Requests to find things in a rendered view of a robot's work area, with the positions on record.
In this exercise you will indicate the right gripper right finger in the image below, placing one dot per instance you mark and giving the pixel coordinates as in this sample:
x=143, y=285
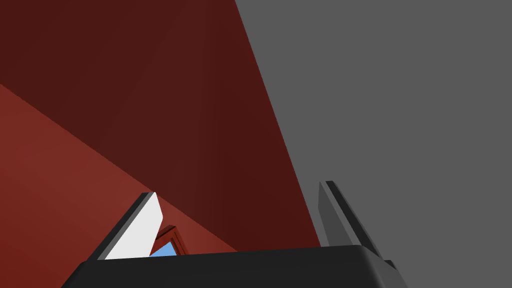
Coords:
x=338, y=224

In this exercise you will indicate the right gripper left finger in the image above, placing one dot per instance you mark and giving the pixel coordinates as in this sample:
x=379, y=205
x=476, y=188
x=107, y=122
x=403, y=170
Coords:
x=136, y=234

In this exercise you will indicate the red framed window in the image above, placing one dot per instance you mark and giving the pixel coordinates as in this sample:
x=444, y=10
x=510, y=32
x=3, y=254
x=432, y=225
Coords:
x=166, y=248

